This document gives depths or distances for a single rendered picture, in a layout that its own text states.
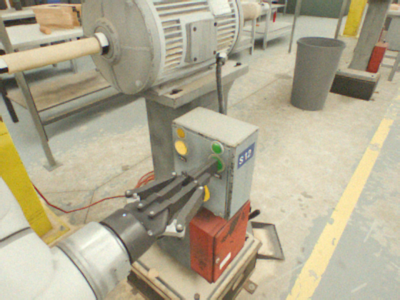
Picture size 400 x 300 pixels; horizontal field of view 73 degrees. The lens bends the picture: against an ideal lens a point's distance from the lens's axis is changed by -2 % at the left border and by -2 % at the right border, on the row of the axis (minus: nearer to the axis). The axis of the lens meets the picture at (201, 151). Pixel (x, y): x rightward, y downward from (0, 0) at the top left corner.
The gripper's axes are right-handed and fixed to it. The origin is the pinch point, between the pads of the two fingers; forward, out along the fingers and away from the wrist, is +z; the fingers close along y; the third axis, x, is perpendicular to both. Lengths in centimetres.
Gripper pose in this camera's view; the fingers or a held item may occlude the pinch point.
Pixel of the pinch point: (203, 173)
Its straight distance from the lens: 51.2
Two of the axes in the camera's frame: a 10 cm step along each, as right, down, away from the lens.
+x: 0.0, -8.3, -5.6
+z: 6.2, -4.4, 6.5
